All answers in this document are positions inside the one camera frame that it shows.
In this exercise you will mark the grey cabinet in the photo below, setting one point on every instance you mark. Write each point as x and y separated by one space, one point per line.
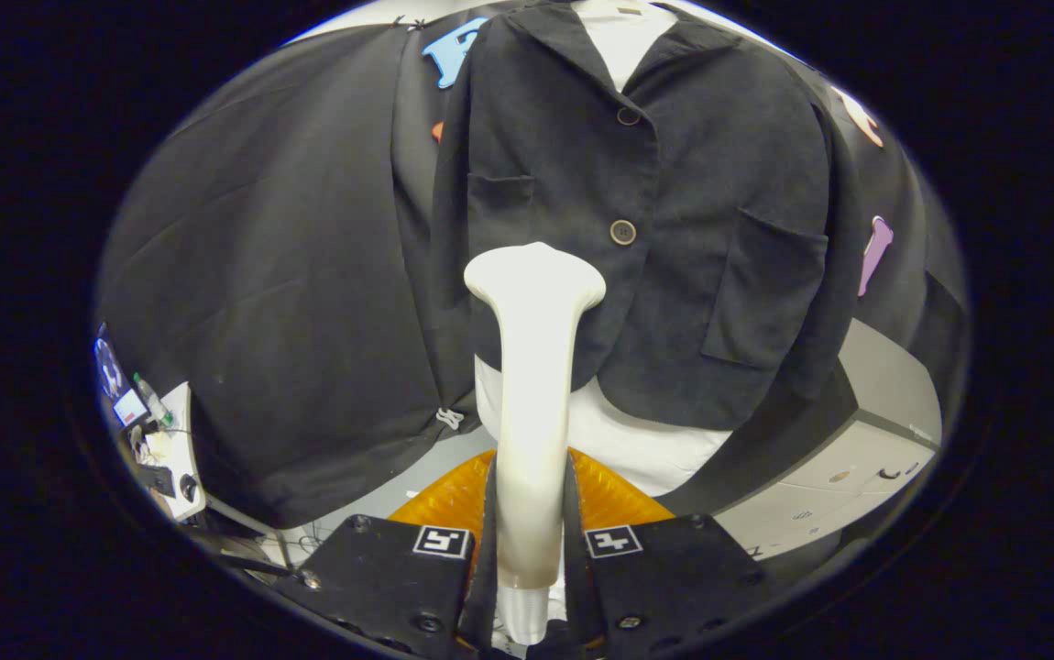
875 422

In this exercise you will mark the black backdrop cloth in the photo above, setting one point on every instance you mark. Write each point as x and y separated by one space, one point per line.
289 275

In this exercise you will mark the clear bottle green cap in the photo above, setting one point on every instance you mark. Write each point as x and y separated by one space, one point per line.
153 401

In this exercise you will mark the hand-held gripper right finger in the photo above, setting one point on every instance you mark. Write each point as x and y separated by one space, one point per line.
674 577

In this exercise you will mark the white mannequin torso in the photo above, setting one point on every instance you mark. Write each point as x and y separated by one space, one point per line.
646 440

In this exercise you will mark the black computer mouse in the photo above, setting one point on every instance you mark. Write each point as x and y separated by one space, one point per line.
189 488

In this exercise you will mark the white side desk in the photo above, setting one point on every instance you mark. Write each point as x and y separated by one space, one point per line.
181 431

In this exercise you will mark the black jacket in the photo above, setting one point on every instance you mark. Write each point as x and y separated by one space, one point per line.
719 165

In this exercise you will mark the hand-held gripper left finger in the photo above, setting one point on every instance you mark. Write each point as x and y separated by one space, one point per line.
380 577

